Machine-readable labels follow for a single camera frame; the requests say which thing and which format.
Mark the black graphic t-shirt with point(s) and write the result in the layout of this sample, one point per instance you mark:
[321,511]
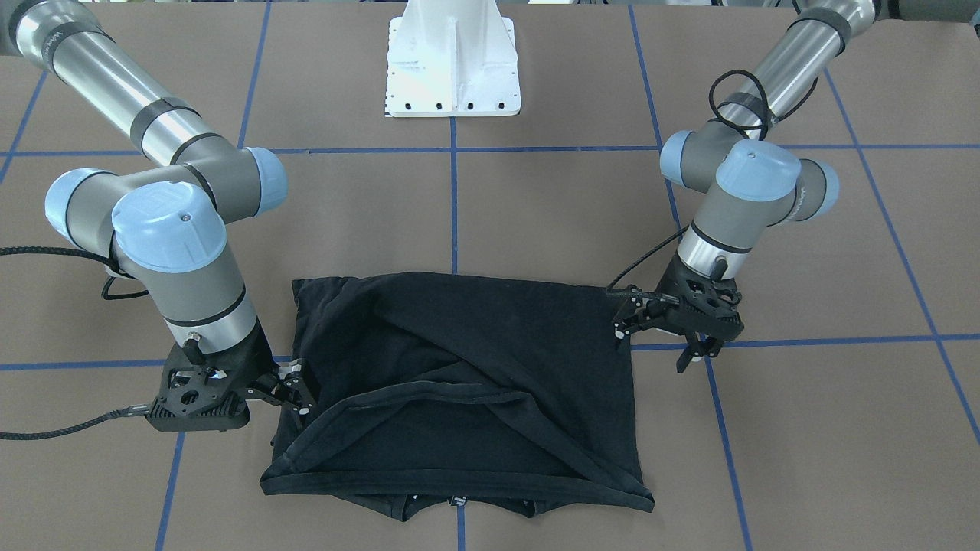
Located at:
[513,393]

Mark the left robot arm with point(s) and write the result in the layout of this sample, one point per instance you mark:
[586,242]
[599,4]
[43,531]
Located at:
[749,184]

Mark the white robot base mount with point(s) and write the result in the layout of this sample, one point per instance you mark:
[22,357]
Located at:
[452,58]

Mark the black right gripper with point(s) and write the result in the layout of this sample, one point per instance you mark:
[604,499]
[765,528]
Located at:
[259,358]

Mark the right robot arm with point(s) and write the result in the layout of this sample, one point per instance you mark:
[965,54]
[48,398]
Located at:
[165,227]

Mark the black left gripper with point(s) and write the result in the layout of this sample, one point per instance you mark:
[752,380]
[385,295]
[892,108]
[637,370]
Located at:
[664,311]

